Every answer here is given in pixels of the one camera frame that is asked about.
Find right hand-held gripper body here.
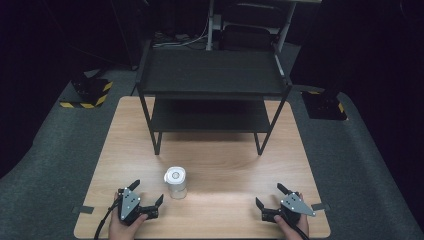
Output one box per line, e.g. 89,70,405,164
261,190,317,225

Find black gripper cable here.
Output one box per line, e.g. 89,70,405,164
93,199,122,240
282,215,312,240

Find black stand base yellow stripes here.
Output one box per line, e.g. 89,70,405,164
300,87,349,121
59,70,114,110

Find clear jar with white lid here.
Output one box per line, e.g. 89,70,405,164
163,166,188,201

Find white cables bundle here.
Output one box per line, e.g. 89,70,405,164
152,19,210,48

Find person's right hand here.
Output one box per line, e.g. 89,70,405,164
273,192,310,240

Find person's left hand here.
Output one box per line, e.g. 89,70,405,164
108,192,150,240

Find black two-tier metal shelf rack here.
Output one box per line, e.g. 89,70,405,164
135,39,294,157

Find white metal desk frame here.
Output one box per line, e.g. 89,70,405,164
205,0,298,53

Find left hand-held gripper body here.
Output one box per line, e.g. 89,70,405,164
117,187,160,226

